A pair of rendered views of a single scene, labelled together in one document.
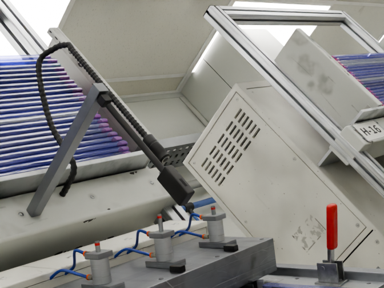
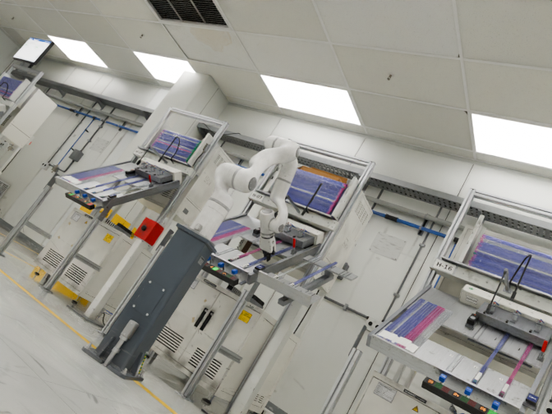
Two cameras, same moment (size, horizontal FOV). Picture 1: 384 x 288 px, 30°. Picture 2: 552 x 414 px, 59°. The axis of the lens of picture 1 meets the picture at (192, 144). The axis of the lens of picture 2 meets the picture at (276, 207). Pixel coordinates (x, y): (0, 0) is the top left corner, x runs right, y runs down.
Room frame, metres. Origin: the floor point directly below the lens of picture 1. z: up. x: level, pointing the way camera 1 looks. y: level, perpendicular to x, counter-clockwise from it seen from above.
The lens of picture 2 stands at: (0.87, -3.08, 0.37)
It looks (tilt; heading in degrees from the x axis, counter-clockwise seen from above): 15 degrees up; 93
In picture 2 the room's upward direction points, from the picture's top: 32 degrees clockwise
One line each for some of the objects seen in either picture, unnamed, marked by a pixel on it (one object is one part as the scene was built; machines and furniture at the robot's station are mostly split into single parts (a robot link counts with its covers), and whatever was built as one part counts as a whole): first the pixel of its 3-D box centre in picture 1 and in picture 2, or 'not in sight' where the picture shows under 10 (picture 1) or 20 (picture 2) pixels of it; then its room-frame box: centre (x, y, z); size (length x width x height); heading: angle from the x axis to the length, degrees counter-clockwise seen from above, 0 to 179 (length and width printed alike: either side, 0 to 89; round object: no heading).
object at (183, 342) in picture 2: not in sight; (221, 344); (0.90, 0.41, 0.31); 0.70 x 0.65 x 0.62; 146
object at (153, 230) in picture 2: not in sight; (122, 269); (0.04, 0.42, 0.39); 0.24 x 0.24 x 0.78; 56
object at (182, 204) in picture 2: not in sight; (146, 207); (-0.29, 1.23, 0.95); 1.35 x 0.82 x 1.90; 56
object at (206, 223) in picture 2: not in sight; (208, 221); (0.52, -0.67, 0.79); 0.19 x 0.19 x 0.18
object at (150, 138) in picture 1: (156, 148); not in sight; (0.91, 0.04, 1.30); 0.02 x 0.02 x 0.05
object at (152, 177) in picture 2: not in sight; (112, 223); (-0.39, 1.06, 0.66); 1.01 x 0.73 x 1.31; 56
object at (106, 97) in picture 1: (104, 100); not in sight; (0.76, 0.05, 1.33); 0.01 x 0.01 x 0.01; 56
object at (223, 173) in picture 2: not in sight; (226, 185); (0.49, -0.66, 1.00); 0.19 x 0.12 x 0.24; 150
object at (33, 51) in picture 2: not in sight; (35, 53); (-3.09, 2.90, 2.10); 0.58 x 0.14 x 0.41; 146
